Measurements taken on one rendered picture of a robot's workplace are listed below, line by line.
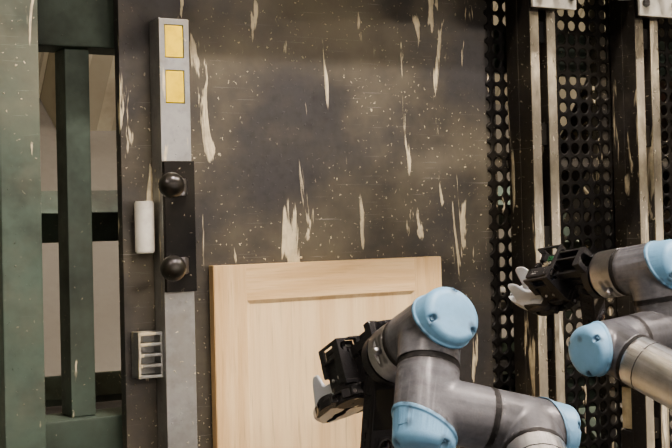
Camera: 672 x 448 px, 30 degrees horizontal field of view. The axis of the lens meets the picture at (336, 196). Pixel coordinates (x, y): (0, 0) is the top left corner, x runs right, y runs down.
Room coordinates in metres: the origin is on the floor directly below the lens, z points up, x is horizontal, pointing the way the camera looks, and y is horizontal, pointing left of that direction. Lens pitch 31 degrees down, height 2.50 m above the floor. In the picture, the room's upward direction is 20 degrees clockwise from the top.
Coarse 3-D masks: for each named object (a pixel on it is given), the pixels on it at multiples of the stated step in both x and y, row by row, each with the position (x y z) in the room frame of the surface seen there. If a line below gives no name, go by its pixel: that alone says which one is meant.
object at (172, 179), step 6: (168, 174) 1.52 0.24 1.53; (174, 174) 1.53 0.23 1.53; (162, 180) 1.51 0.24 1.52; (168, 180) 1.51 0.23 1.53; (174, 180) 1.52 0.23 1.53; (180, 180) 1.52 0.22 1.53; (186, 180) 1.62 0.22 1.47; (162, 186) 1.51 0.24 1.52; (168, 186) 1.51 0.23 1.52; (174, 186) 1.51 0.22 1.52; (180, 186) 1.52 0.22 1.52; (186, 186) 1.61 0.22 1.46; (162, 192) 1.51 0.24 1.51; (168, 192) 1.51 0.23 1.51; (174, 192) 1.51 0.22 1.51; (180, 192) 1.52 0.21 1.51; (186, 192) 1.61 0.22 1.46
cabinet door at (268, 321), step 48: (240, 288) 1.62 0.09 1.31; (288, 288) 1.67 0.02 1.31; (336, 288) 1.72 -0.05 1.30; (384, 288) 1.77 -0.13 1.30; (432, 288) 1.83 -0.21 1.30; (240, 336) 1.58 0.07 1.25; (288, 336) 1.63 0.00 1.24; (336, 336) 1.68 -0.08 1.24; (240, 384) 1.54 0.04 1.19; (288, 384) 1.59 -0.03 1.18; (240, 432) 1.50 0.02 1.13; (288, 432) 1.55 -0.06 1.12; (336, 432) 1.60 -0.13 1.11
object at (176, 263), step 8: (168, 256) 1.47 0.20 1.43; (176, 256) 1.47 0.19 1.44; (168, 264) 1.45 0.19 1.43; (176, 264) 1.46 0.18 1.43; (184, 264) 1.47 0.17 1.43; (168, 272) 1.45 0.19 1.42; (176, 272) 1.45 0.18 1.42; (184, 272) 1.46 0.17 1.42; (168, 280) 1.45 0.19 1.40; (176, 280) 1.45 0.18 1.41
